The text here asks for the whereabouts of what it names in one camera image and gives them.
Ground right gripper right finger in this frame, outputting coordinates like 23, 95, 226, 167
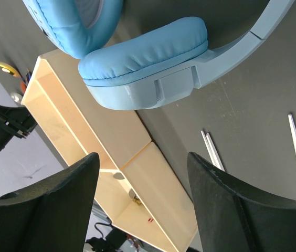
187, 152, 296, 251

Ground orange silicone spoon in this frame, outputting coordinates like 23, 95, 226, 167
20, 81, 27, 94

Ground iridescent blue purple spoon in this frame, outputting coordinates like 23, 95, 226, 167
26, 69, 33, 85

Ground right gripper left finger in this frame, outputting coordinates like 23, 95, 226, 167
0, 153, 100, 251

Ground cream divided utensil box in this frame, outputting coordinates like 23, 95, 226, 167
22, 50, 198, 251

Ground ornate gold spoon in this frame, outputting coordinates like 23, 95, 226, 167
132, 197, 142, 206

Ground light blue headphones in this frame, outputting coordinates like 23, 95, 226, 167
24, 1, 293, 110

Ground silver round ladle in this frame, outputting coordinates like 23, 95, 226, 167
10, 92, 23, 103

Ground dark teal handled knife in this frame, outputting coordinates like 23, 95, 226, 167
113, 172, 125, 180

